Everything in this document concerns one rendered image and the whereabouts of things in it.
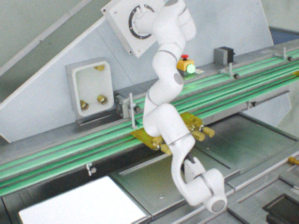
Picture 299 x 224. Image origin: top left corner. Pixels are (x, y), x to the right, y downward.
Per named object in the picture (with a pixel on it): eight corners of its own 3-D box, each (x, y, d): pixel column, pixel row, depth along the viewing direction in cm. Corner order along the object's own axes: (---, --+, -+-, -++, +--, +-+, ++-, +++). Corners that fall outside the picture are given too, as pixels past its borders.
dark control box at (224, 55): (213, 62, 195) (223, 65, 188) (213, 48, 191) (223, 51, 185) (223, 58, 198) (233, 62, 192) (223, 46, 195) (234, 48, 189)
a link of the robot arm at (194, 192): (188, 133, 114) (221, 186, 112) (155, 153, 113) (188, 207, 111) (191, 130, 106) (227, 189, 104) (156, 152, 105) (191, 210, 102)
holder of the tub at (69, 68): (74, 121, 157) (80, 127, 151) (64, 65, 146) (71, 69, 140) (107, 111, 166) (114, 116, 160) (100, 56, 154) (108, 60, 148)
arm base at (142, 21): (124, 11, 144) (145, 13, 133) (144, -3, 148) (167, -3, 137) (138, 41, 153) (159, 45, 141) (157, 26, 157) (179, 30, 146)
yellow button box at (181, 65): (175, 72, 182) (184, 76, 176) (174, 59, 178) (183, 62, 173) (185, 69, 185) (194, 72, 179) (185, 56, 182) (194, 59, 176)
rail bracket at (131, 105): (123, 123, 157) (137, 133, 147) (119, 89, 149) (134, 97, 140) (128, 121, 158) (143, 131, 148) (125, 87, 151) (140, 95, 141)
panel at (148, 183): (15, 216, 130) (41, 276, 104) (13, 211, 129) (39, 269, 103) (191, 143, 173) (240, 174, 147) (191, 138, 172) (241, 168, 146)
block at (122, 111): (115, 114, 161) (122, 119, 156) (113, 96, 157) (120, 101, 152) (122, 112, 163) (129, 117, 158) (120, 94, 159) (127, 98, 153)
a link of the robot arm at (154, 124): (210, 120, 113) (186, 134, 125) (176, 67, 116) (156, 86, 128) (176, 140, 104) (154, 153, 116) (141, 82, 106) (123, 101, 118)
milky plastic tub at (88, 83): (72, 111, 155) (79, 118, 148) (64, 65, 145) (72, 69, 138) (106, 101, 163) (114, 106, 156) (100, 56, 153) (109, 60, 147)
